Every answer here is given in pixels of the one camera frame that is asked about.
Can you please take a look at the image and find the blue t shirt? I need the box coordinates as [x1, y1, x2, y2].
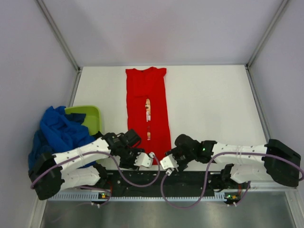
[28, 106, 95, 170]

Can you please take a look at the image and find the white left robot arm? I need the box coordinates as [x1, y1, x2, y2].
[28, 129, 153, 200]

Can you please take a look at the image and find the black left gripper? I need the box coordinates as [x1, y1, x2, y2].
[119, 145, 145, 171]

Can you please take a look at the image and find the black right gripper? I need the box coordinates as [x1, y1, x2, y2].
[165, 147, 196, 174]

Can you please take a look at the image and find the aluminium frame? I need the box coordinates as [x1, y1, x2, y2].
[29, 0, 304, 228]

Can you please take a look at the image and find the green plastic basket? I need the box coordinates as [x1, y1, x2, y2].
[65, 105, 102, 135]

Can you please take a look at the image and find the white slotted cable duct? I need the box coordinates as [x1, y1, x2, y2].
[52, 190, 240, 202]

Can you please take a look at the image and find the red printed t shirt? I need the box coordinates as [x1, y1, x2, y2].
[125, 67, 171, 160]

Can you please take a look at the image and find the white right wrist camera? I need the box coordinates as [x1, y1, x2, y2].
[160, 154, 179, 176]

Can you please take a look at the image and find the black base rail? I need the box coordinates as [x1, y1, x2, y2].
[80, 169, 250, 197]

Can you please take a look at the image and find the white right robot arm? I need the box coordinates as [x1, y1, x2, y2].
[160, 134, 304, 188]

